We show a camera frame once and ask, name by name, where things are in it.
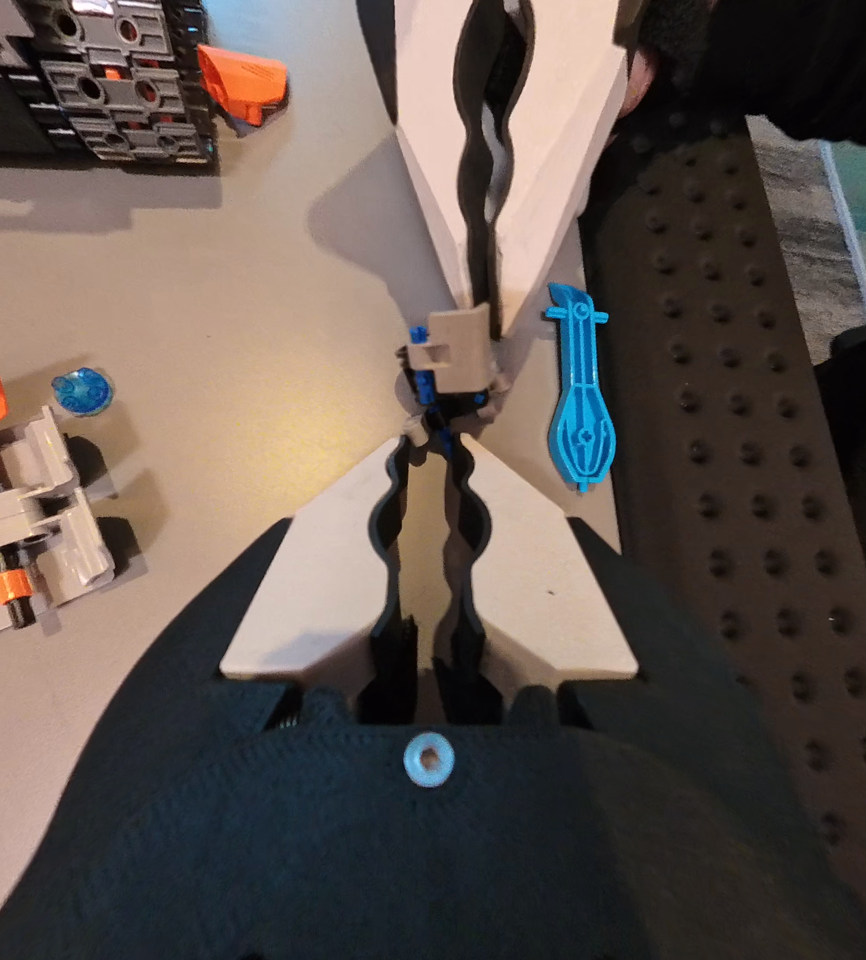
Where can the person's right hand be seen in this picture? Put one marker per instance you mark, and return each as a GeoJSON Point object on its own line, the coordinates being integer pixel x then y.
{"type": "Point", "coordinates": [645, 83]}

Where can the black dimpled foam mat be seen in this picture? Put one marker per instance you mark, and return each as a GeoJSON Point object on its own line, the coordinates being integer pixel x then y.
{"type": "Point", "coordinates": [733, 480]}

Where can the blue transparent round stud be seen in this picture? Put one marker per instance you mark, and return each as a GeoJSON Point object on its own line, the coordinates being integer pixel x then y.
{"type": "Point", "coordinates": [80, 392]}

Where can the small grey orange brick assembly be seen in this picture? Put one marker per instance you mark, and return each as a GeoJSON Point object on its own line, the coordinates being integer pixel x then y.
{"type": "Point", "coordinates": [28, 525]}

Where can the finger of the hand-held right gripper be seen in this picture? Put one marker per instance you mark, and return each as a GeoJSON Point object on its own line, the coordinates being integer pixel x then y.
{"type": "Point", "coordinates": [568, 105]}
{"type": "Point", "coordinates": [433, 135]}

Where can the orange wedge brick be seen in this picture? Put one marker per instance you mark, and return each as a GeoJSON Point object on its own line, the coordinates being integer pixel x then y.
{"type": "Point", "coordinates": [242, 83]}

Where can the large grey tracked brick vehicle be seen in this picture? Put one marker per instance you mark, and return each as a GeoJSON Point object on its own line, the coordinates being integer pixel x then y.
{"type": "Point", "coordinates": [88, 90]}

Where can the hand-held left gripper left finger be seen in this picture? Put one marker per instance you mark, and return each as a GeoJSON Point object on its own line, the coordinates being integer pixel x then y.
{"type": "Point", "coordinates": [313, 600]}

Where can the light blue paddle piece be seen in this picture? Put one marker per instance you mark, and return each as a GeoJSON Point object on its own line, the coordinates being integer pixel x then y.
{"type": "Point", "coordinates": [583, 435]}

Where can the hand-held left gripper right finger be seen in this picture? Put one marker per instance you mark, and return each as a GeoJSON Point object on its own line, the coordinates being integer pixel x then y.
{"type": "Point", "coordinates": [553, 593]}

